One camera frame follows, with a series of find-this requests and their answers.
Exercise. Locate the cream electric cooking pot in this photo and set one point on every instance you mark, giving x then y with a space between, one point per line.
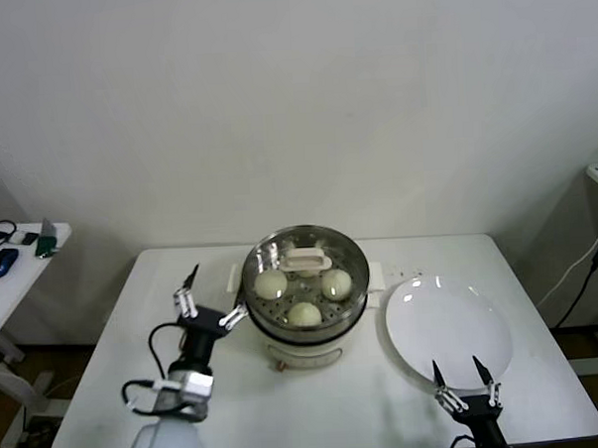
305 355

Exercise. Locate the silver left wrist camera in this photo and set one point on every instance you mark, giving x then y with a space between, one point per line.
192 387

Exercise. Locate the white round plate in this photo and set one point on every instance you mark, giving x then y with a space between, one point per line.
447 331

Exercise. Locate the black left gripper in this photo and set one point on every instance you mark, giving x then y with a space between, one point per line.
204 327

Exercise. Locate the blue handheld device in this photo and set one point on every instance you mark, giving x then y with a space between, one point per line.
0 263

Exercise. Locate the white side table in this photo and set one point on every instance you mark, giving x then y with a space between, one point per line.
14 296

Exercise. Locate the green grey tool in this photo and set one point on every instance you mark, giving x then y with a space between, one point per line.
45 242

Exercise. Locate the small black device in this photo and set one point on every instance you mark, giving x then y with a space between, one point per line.
29 239

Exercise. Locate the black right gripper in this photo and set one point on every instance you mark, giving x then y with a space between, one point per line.
478 414

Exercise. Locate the glass pot lid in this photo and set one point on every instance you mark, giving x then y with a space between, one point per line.
305 261

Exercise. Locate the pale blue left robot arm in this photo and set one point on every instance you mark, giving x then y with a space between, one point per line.
165 445

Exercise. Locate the stainless steel steamer basket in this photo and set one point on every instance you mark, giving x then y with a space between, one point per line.
355 313

